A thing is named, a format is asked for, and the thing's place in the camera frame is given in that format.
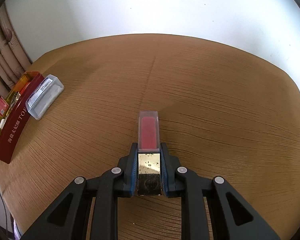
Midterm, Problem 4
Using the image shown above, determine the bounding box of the red box with barcode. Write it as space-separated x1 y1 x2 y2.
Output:
0 97 9 116

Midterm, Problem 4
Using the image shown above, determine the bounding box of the gold tin tray red rim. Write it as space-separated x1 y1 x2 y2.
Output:
0 72 44 164

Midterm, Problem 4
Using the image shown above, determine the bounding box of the beige floral curtain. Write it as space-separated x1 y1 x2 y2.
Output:
0 5 32 97

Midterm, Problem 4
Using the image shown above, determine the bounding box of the gold base clear red box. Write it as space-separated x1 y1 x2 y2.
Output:
138 111 162 196

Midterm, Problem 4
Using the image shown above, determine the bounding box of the clear plastic case with label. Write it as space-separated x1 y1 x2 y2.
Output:
25 74 64 120

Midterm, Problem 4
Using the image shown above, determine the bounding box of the black cable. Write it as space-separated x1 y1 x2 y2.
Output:
0 178 15 230

